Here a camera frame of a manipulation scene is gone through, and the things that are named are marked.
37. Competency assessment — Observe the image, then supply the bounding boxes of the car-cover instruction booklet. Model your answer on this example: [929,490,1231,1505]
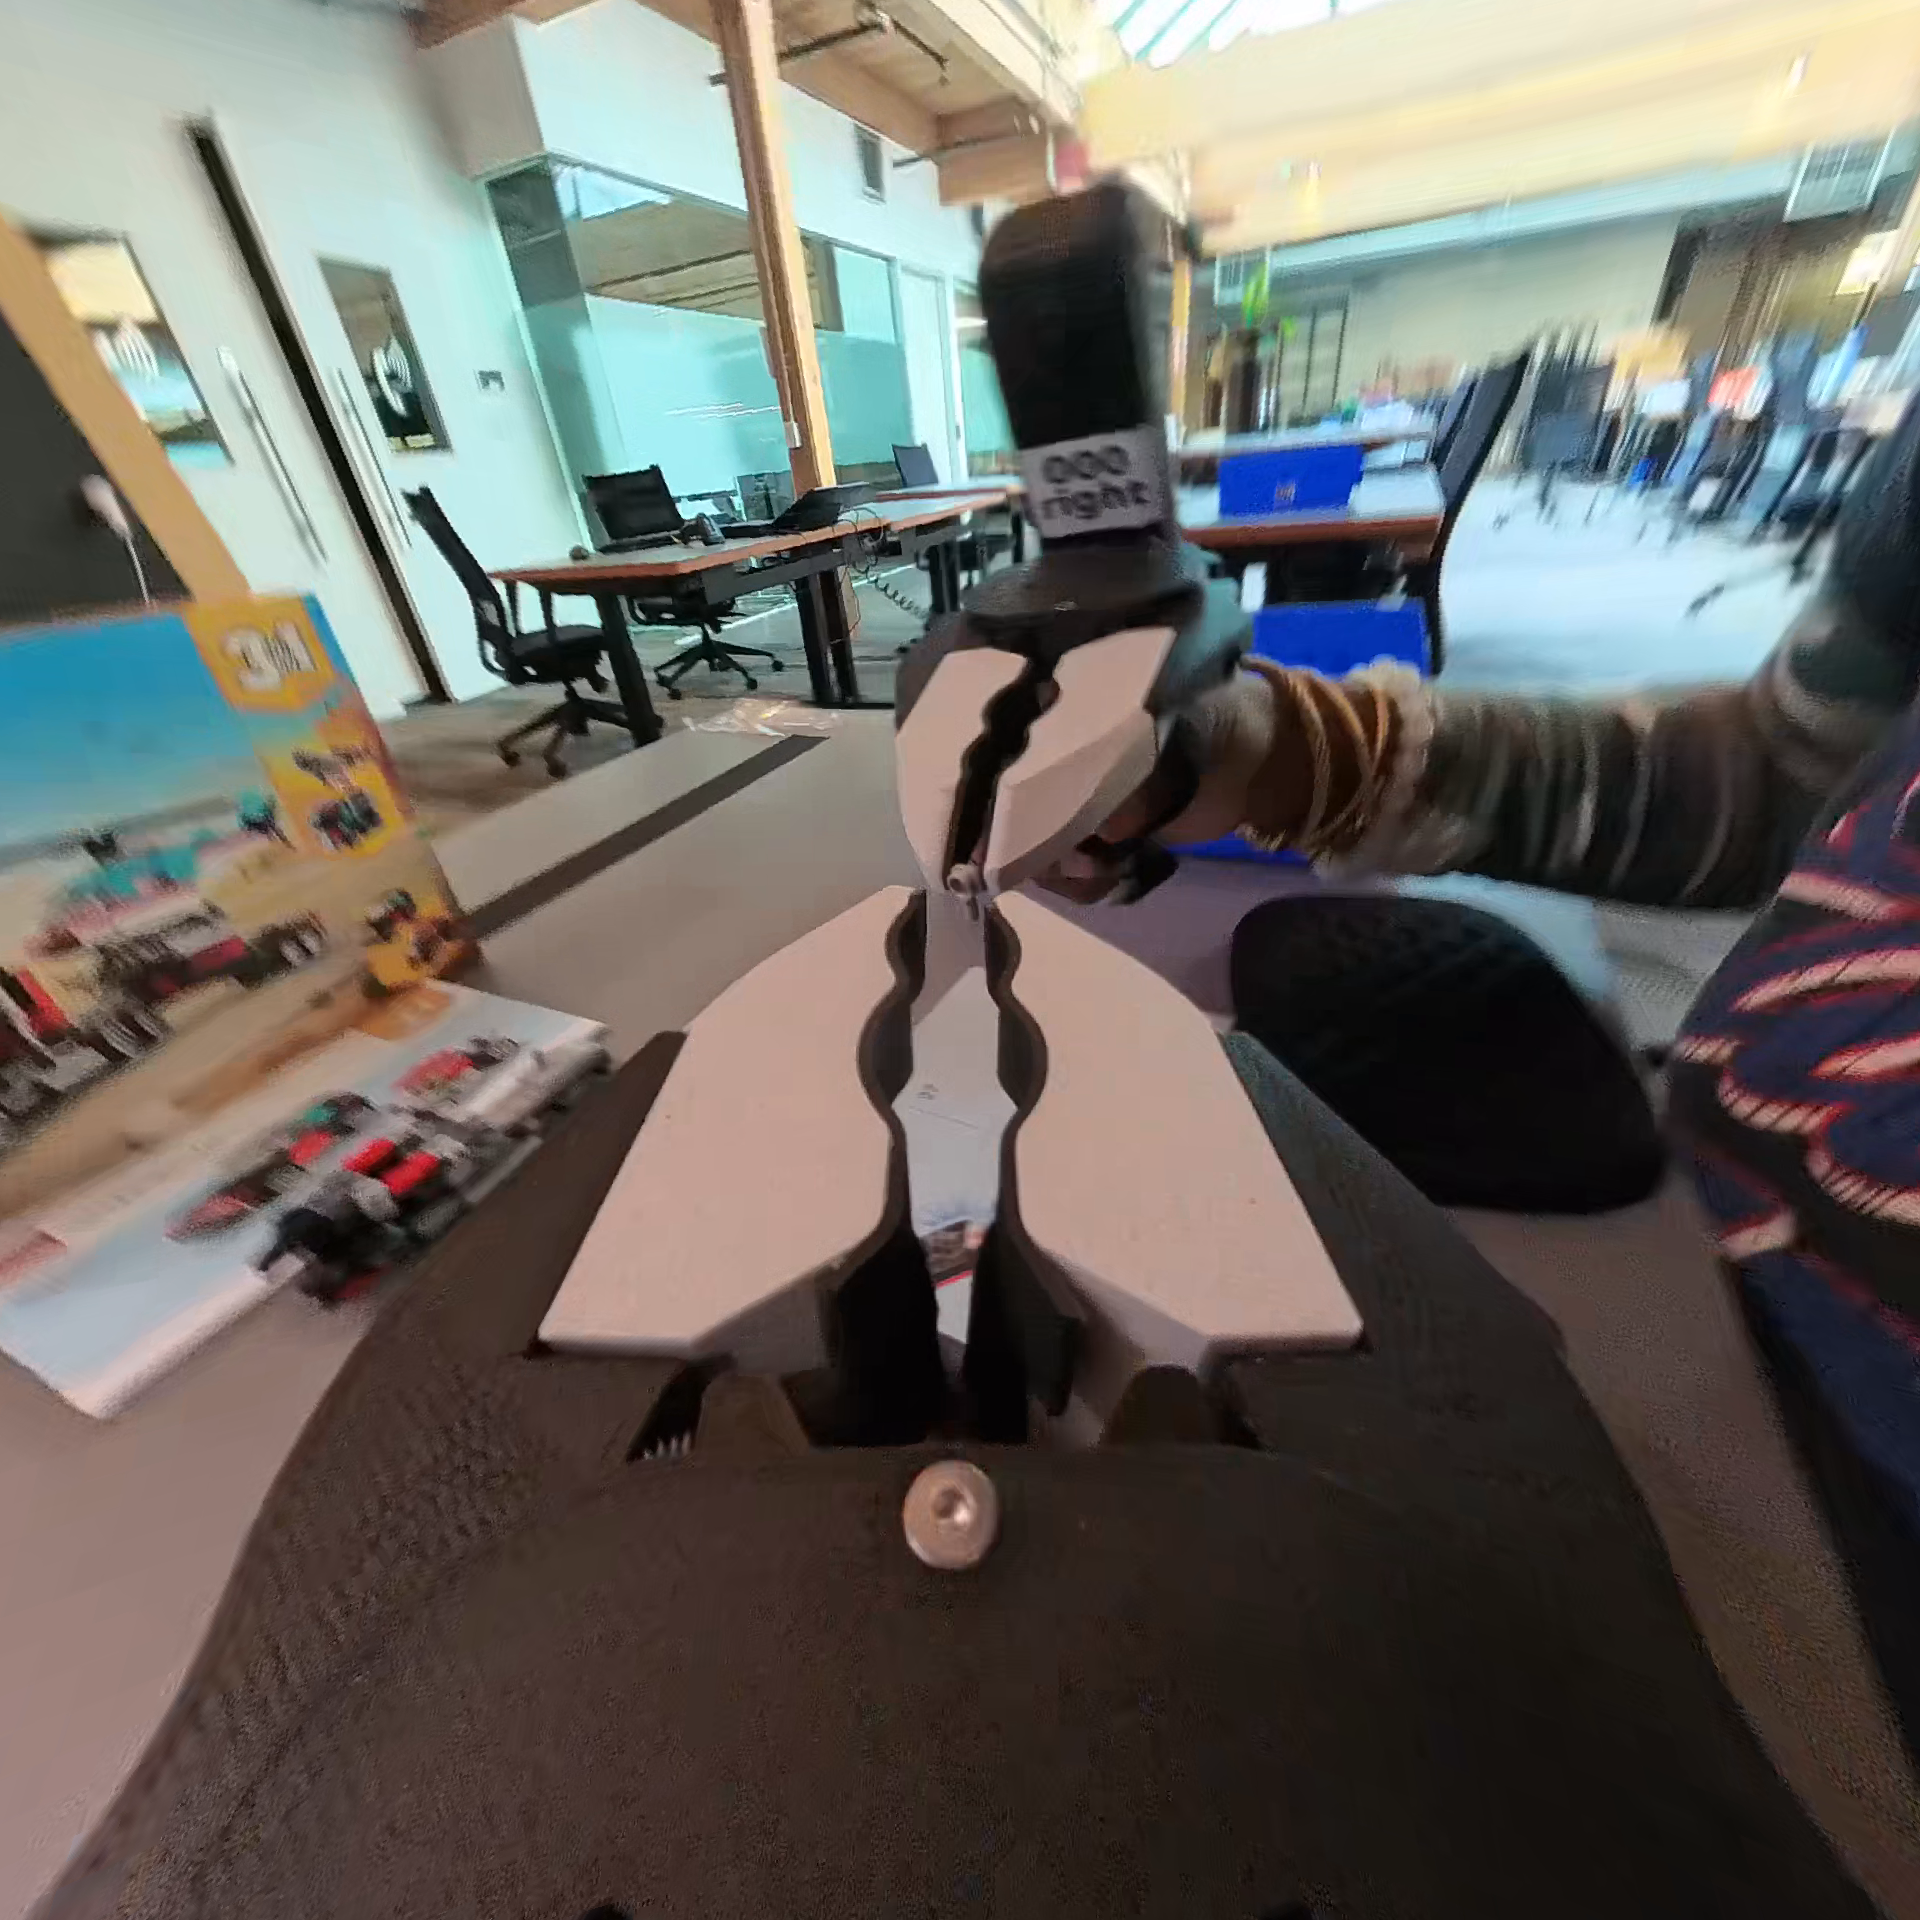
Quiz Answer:
[0,984,614,1420]

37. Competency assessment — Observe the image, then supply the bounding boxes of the black mesh cushion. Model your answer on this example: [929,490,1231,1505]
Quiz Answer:
[1231,898,1669,1217]

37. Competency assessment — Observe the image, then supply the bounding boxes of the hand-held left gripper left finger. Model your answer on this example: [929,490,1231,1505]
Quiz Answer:
[535,886,947,1450]

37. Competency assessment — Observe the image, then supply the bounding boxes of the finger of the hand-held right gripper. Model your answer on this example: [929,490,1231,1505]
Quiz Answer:
[895,647,1053,891]
[977,625,1182,896]

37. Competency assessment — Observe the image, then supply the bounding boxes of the step-page instruction booklet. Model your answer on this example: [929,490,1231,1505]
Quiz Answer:
[892,898,1023,1321]

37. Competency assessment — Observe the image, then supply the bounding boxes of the small blue plastic bin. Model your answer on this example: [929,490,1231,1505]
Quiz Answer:
[1249,597,1436,679]
[1214,440,1372,521]

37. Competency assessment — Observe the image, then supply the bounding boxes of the toy brick set box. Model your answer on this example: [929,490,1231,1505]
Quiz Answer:
[0,591,484,1203]

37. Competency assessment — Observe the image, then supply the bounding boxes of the brown office table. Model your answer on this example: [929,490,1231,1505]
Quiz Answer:
[487,482,1039,751]
[1168,502,1449,612]

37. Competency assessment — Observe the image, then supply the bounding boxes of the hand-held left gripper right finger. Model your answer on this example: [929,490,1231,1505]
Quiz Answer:
[961,889,1366,1450]

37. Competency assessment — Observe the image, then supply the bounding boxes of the green potted plant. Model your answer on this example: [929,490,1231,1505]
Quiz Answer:
[1235,251,1298,436]

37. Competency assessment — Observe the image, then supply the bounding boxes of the wood-framed black board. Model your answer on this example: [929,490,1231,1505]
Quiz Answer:
[0,215,256,631]

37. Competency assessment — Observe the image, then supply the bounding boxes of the logo wall window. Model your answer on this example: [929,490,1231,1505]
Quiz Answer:
[318,256,450,454]

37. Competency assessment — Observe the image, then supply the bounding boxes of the gold bangle bracelets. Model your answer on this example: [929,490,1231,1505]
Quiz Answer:
[1242,656,1449,873]

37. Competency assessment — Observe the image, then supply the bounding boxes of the wooden support column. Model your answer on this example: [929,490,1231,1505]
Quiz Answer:
[706,0,847,460]

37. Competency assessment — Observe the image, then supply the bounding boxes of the clear plastic bag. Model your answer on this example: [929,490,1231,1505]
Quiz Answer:
[684,696,847,741]

